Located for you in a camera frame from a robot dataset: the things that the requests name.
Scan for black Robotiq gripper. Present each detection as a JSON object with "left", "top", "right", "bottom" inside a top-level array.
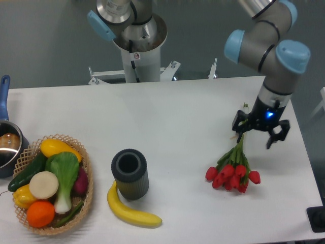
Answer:
[{"left": 232, "top": 97, "right": 290, "bottom": 149}]

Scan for red tulip bouquet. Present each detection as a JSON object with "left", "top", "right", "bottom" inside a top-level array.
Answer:
[{"left": 205, "top": 136, "right": 261, "bottom": 193}]

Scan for dark grey ribbed vase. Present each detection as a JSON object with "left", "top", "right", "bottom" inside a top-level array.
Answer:
[{"left": 111, "top": 148, "right": 149, "bottom": 200}]

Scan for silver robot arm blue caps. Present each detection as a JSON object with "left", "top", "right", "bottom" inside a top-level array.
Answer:
[{"left": 87, "top": 1, "right": 311, "bottom": 147}]

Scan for white furniture piece right edge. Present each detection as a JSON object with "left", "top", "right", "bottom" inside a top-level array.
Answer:
[{"left": 303, "top": 87, "right": 324, "bottom": 128}]

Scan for black device at table edge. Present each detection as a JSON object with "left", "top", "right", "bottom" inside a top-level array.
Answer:
[{"left": 306, "top": 206, "right": 324, "bottom": 233}]

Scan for yellow banana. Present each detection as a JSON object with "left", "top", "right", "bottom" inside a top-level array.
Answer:
[{"left": 107, "top": 181, "right": 163, "bottom": 228}]

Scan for purple red onion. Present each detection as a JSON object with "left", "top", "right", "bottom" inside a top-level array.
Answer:
[{"left": 73, "top": 167, "right": 88, "bottom": 196}]

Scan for green bok choy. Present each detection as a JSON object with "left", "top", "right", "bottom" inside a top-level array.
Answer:
[{"left": 45, "top": 152, "right": 79, "bottom": 214}]

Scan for green bean pod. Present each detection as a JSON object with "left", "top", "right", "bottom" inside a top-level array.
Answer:
[{"left": 54, "top": 201, "right": 84, "bottom": 228}]

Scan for yellow squash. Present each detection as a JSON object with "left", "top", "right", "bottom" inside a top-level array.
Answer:
[{"left": 40, "top": 139, "right": 82, "bottom": 163}]

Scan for beige round bun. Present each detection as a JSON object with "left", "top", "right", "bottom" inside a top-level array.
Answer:
[{"left": 29, "top": 171, "right": 59, "bottom": 200}]

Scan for dark green cucumber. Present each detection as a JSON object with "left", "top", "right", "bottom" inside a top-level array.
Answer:
[{"left": 8, "top": 152, "right": 47, "bottom": 192}]

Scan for woven wicker basket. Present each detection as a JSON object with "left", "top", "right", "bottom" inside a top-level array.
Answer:
[{"left": 13, "top": 134, "right": 93, "bottom": 236}]

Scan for orange fruit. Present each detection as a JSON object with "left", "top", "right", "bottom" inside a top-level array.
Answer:
[{"left": 27, "top": 201, "right": 55, "bottom": 228}]

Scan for yellow bell pepper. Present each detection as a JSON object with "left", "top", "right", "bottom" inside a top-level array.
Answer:
[{"left": 13, "top": 184, "right": 38, "bottom": 209}]

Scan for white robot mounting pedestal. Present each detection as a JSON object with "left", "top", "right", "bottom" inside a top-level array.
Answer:
[{"left": 88, "top": 49, "right": 181, "bottom": 85}]

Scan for blue handled saucepan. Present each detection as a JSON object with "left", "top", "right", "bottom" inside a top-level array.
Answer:
[{"left": 1, "top": 75, "right": 29, "bottom": 178}]

